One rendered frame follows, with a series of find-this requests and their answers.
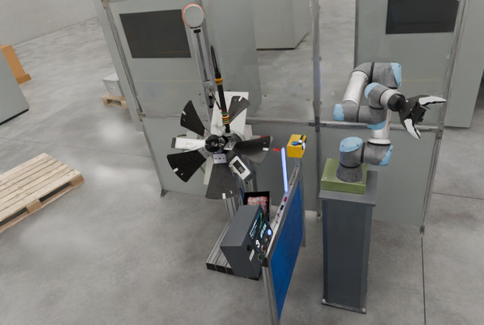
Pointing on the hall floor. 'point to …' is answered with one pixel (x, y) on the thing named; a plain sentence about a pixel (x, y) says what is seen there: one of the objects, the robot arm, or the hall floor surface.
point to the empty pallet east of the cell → (34, 186)
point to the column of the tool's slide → (202, 67)
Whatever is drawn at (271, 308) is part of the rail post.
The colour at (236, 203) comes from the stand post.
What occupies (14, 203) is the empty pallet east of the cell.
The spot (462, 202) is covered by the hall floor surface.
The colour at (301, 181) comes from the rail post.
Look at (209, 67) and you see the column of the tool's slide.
